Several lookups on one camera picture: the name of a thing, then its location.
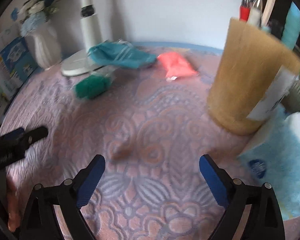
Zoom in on green clay packet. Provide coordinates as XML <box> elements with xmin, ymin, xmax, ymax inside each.
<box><xmin>74</xmin><ymin>74</ymin><xmax>112</xmax><ymax>99</ymax></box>

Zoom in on teal drawstring pouch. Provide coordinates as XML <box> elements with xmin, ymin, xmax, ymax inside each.
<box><xmin>88</xmin><ymin>40</ymin><xmax>157</xmax><ymax>69</ymax></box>

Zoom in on person left hand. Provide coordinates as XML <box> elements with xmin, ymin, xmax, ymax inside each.
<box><xmin>0</xmin><ymin>179</ymin><xmax>21</xmax><ymax>233</ymax></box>

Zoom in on blue tissue pack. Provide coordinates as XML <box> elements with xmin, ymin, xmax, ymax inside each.
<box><xmin>238</xmin><ymin>106</ymin><xmax>300</xmax><ymax>220</ymax></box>

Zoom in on white desk lamp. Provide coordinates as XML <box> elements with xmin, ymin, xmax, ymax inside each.
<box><xmin>61</xmin><ymin>0</ymin><xmax>113</xmax><ymax>77</ymax></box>

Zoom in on white ribbed vase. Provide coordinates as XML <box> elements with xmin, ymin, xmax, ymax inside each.
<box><xmin>26</xmin><ymin>21</ymin><xmax>62</xmax><ymax>70</ymax></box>

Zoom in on ribbed beige container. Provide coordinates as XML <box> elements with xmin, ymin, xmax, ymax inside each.
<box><xmin>282</xmin><ymin>81</ymin><xmax>300</xmax><ymax>113</ymax></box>

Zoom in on blue artificial flowers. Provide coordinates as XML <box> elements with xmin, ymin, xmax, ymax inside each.
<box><xmin>11</xmin><ymin>0</ymin><xmax>61</xmax><ymax>36</ymax></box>

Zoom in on pink patterned table mat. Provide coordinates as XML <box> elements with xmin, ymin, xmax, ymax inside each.
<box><xmin>0</xmin><ymin>49</ymin><xmax>253</xmax><ymax>239</ymax></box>

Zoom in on wooden pen holder cup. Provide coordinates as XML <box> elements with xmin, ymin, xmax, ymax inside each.
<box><xmin>207</xmin><ymin>18</ymin><xmax>300</xmax><ymax>135</ymax></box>

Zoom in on wooden stick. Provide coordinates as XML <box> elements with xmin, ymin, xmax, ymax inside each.
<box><xmin>261</xmin><ymin>0</ymin><xmax>276</xmax><ymax>27</ymax></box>

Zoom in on white handled tool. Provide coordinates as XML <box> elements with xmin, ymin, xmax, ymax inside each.
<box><xmin>247</xmin><ymin>0</ymin><xmax>263</xmax><ymax>27</ymax></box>

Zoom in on red handled tool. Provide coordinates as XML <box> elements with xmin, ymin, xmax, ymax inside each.
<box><xmin>239</xmin><ymin>0</ymin><xmax>250</xmax><ymax>22</ymax></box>

